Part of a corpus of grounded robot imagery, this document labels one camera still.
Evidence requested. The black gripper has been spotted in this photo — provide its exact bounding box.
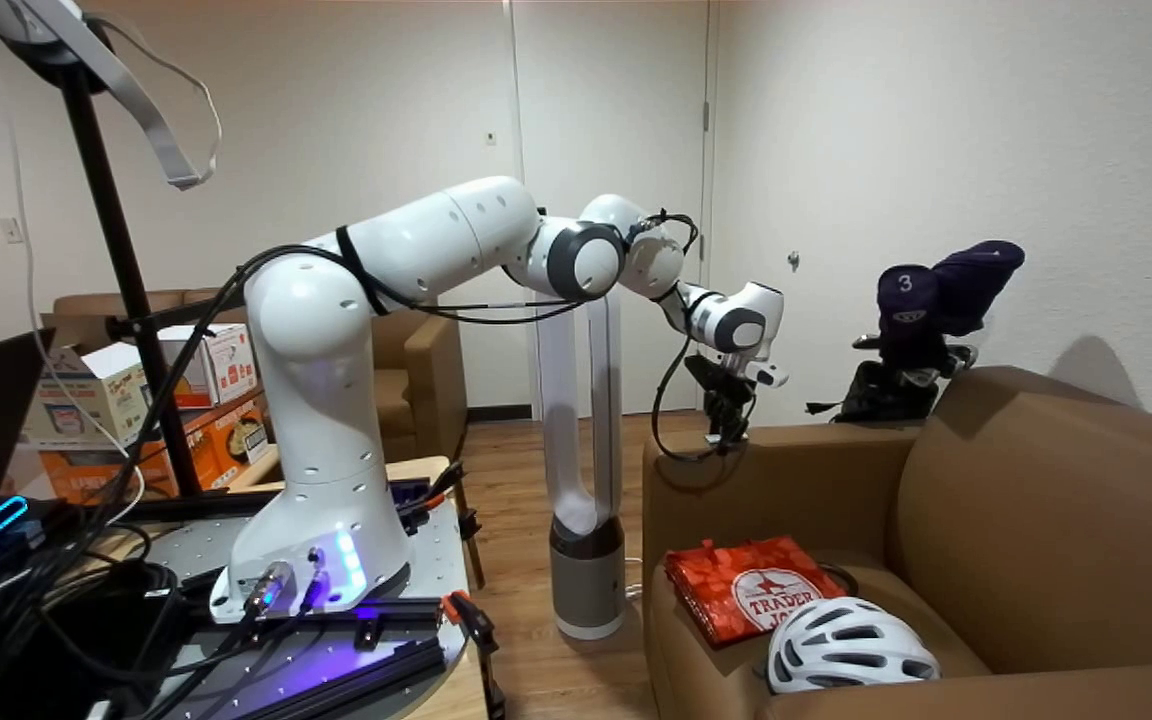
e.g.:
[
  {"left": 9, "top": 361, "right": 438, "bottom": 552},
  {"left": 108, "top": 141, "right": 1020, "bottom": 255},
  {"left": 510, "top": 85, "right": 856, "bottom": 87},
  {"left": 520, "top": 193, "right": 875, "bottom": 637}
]
[{"left": 692, "top": 358, "right": 752, "bottom": 448}]

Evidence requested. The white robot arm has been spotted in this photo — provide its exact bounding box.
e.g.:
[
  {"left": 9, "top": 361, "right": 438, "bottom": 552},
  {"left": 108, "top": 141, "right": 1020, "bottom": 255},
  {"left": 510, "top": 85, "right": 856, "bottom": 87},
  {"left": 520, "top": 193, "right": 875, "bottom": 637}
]
[{"left": 208, "top": 177, "right": 786, "bottom": 626}]

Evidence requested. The robot base table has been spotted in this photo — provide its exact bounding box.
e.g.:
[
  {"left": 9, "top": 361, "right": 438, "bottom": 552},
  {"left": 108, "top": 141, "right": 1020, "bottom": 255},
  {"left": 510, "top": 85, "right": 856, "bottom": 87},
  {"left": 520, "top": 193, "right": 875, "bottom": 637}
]
[{"left": 0, "top": 452, "right": 495, "bottom": 720}]

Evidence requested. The black golf bag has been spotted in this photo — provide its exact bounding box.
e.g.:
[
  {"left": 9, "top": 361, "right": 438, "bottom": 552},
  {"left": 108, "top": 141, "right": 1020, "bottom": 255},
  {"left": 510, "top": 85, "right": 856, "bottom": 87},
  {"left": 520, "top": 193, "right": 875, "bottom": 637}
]
[{"left": 808, "top": 336, "right": 976, "bottom": 423}]

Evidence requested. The white bladeless tower fan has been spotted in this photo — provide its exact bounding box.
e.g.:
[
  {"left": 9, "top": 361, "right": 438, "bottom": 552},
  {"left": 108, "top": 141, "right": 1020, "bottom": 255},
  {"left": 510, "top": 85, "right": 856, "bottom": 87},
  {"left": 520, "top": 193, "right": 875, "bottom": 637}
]
[{"left": 539, "top": 301, "right": 625, "bottom": 646}]

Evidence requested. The navy golf club headcover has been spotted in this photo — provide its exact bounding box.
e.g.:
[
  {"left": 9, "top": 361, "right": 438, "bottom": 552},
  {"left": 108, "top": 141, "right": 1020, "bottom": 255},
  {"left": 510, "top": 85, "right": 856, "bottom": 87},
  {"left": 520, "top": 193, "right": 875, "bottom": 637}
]
[{"left": 875, "top": 241, "right": 1026, "bottom": 340}]

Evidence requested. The white bicycle helmet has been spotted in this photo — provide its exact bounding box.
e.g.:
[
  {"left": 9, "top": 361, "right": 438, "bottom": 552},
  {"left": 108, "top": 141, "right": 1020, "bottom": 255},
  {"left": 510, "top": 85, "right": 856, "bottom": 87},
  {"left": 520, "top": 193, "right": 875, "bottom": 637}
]
[{"left": 769, "top": 596, "right": 940, "bottom": 697}]

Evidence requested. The orange black clamp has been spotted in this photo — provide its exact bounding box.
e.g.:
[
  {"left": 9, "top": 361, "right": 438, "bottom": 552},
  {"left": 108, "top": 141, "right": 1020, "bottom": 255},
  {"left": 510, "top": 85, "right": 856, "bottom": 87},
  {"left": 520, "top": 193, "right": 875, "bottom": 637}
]
[{"left": 445, "top": 593, "right": 510, "bottom": 720}]

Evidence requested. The brown leather armchair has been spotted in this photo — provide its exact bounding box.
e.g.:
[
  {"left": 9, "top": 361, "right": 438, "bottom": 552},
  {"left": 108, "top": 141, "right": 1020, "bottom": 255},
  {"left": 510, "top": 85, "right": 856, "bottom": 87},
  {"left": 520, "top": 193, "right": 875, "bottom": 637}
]
[{"left": 645, "top": 368, "right": 1152, "bottom": 720}]

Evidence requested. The orange box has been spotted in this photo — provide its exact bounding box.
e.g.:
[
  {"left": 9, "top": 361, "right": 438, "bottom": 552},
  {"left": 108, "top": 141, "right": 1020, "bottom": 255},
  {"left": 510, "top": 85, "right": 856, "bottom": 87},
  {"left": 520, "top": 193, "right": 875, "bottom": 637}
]
[{"left": 41, "top": 396, "right": 269, "bottom": 504}]

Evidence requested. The white cardboard box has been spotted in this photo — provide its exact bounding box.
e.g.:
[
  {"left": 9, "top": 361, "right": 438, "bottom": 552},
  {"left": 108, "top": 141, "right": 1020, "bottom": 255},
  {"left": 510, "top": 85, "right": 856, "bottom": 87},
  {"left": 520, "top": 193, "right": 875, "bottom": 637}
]
[{"left": 23, "top": 325, "right": 258, "bottom": 452}]

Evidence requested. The black camera tripod stand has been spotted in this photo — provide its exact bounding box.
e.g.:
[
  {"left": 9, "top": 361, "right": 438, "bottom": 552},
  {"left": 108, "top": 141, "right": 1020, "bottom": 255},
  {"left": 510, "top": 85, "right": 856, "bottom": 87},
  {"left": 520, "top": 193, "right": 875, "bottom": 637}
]
[{"left": 0, "top": 0, "right": 235, "bottom": 513}]

